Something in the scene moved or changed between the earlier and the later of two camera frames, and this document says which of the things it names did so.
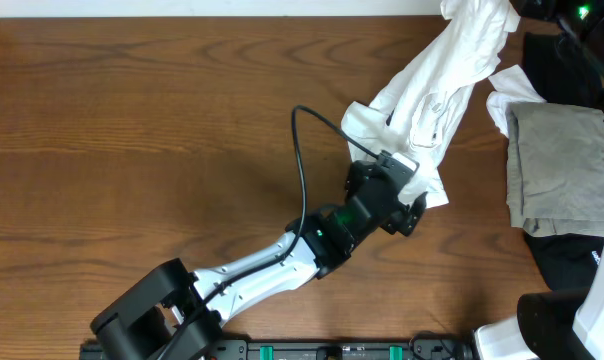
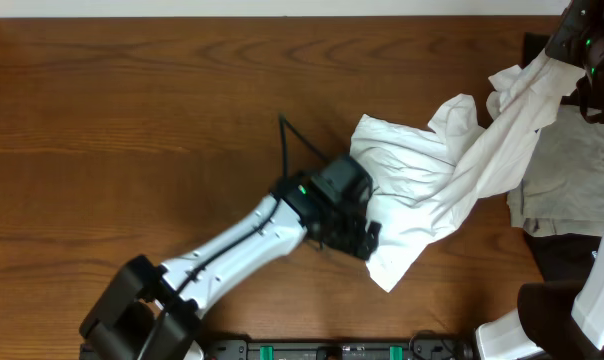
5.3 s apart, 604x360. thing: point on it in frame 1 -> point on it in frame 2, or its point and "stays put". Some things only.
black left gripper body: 402,201 -> 359,240
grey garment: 561,176 stays put
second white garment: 511,85 stays put
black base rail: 244,347 stays put
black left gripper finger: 418,207 -> 372,239
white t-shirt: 413,117 -> 425,175
